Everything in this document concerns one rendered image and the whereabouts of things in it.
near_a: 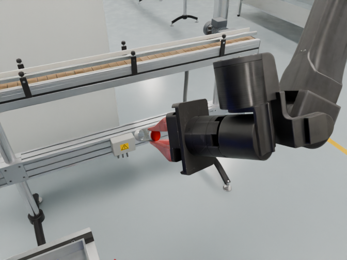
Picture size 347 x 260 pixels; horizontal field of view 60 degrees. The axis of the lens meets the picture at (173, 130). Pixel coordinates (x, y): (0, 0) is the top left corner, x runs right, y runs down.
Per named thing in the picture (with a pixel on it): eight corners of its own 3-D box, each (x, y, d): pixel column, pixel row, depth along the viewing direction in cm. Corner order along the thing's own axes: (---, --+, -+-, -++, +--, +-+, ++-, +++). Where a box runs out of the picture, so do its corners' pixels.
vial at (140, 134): (134, 128, 52) (150, 127, 49) (144, 129, 53) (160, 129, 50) (133, 141, 51) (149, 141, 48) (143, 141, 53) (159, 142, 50)
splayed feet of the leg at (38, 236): (39, 269, 155) (31, 254, 147) (30, 200, 191) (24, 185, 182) (55, 262, 158) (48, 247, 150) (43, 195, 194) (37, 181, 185)
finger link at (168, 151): (162, 109, 52) (205, 106, 45) (168, 149, 53) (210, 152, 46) (132, 115, 47) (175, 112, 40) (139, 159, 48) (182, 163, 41)
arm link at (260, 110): (264, 168, 33) (285, 152, 37) (256, 108, 32) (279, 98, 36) (214, 163, 38) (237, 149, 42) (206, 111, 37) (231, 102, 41)
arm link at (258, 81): (336, 137, 36) (287, 129, 44) (328, 40, 34) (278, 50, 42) (251, 164, 32) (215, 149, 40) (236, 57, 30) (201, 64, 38)
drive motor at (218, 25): (225, 53, 170) (227, 30, 162) (200, 37, 191) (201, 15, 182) (242, 49, 175) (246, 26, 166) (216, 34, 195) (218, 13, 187)
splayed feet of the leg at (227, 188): (224, 193, 195) (226, 179, 187) (188, 148, 231) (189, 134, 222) (234, 189, 198) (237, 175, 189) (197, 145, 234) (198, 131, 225)
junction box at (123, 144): (114, 157, 157) (112, 143, 151) (111, 150, 160) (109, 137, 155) (136, 150, 161) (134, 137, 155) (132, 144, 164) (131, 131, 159)
